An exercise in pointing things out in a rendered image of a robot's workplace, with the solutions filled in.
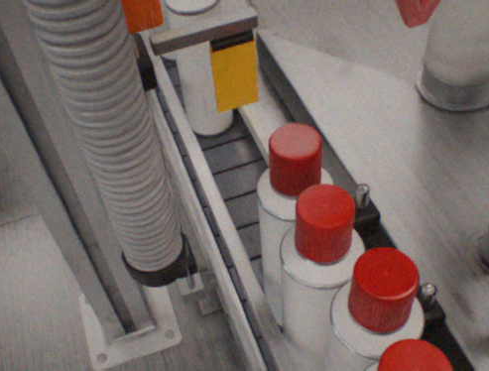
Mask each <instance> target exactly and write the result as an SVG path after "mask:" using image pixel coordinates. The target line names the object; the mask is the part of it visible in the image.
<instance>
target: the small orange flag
mask: <svg viewBox="0 0 489 371"><path fill-rule="evenodd" d="M208 50H209V57H210V65H211V72H212V80H214V87H215V94H216V102H217V109H218V113H222V112H225V111H229V110H232V109H235V108H239V107H242V106H245V105H249V104H252V103H255V102H258V101H259V91H258V74H257V59H256V43H255V35H254V33H253V31H252V30H249V31H246V32H242V33H238V34H235V35H231V36H228V37H224V38H221V39H217V40H214V41H209V47H208Z"/></svg>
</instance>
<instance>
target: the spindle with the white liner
mask: <svg viewBox="0 0 489 371"><path fill-rule="evenodd" d="M422 63H423V67H422V69H421V70H420V72H419V74H418V78H417V87H418V90H419V92H420V93H421V95H422V96H423V97H424V98H425V99H426V100H427V101H429V102H430V103H432V104H434V105H436V106H438V107H441V108H444V109H447V110H453V111H471V110H476V109H480V108H482V107H485V106H487V105H488V104H489V0H441V1H440V2H439V3H438V5H437V6H436V8H435V9H434V11H433V12H432V17H431V22H430V26H429V30H428V44H427V48H426V49H425V51H424V54H423V59H422Z"/></svg>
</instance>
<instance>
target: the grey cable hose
mask: <svg viewBox="0 0 489 371"><path fill-rule="evenodd" d="M22 2H23V5H24V7H25V8H26V12H27V15H28V17H29V19H30V21H31V24H32V26H33V29H34V31H35V33H36V37H37V39H38V41H39V44H40V46H41V49H42V51H43V54H44V56H45V59H46V61H47V64H48V66H49V68H50V72H51V74H52V76H53V78H54V81H55V83H56V86H57V88H58V91H59V93H60V96H61V100H62V103H63V105H64V107H65V110H66V112H67V114H68V117H69V120H70V122H71V125H72V127H73V129H74V132H75V134H76V137H77V139H78V141H79V144H80V147H81V149H82V152H83V155H84V157H85V159H86V161H87V163H88V166H89V169H90V171H91V173H92V176H93V178H94V181H95V183H96V185H97V188H98V191H99V193H100V196H101V198H102V201H103V203H104V206H105V208H106V210H107V213H108V216H109V218H110V221H111V223H112V226H113V228H114V231H115V233H116V235H117V238H118V240H119V244H120V246H121V249H122V254H121V259H122V262H123V264H124V266H125V269H126V270H127V272H128V273H129V275H130V276H131V278H132V279H133V280H135V281H136V282H138V283H139V284H141V285H143V286H145V287H148V288H160V287H164V286H167V285H169V284H171V283H173V282H174V281H176V280H177V279H178V278H179V277H180V276H181V274H182V273H183V271H184V269H185V265H186V263H187V246H186V242H185V238H184V236H183V234H182V233H181V232H180V230H179V226H178V223H177V219H176V215H175V210H174V207H173V203H172V198H171V195H170V192H169V187H168V183H167V180H166V175H165V171H164V168H163V164H162V160H161V156H160V152H159V147H158V144H157V139H156V136H155V132H154V129H153V124H152V121H151V117H150V113H149V109H148V105H147V101H146V96H145V94H144V89H143V86H142V81H141V77H140V74H139V71H138V67H137V64H136V59H135V56H134V51H133V47H132V45H131V40H130V36H129V33H128V28H127V24H126V22H125V17H124V13H123V11H122V6H121V2H120V0H22Z"/></svg>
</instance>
